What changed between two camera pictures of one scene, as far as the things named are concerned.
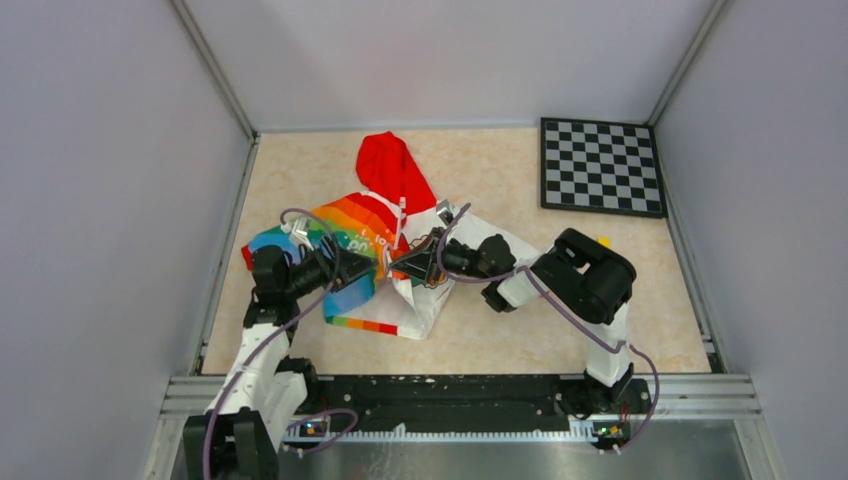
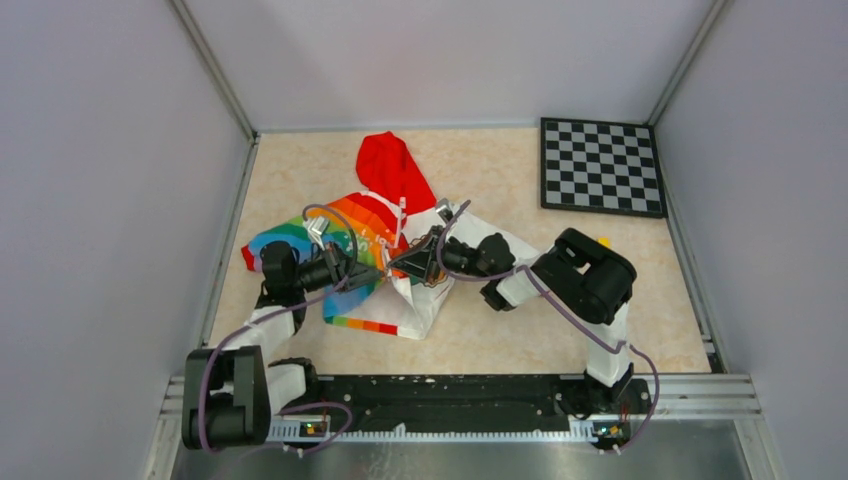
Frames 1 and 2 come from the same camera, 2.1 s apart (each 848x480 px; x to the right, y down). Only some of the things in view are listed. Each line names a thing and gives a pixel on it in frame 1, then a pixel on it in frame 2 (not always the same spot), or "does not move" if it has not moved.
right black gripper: x=421 y=262 does not move
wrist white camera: x=297 y=230 → x=316 y=227
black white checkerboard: x=602 y=167 does not move
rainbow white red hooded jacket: x=395 y=253 does not move
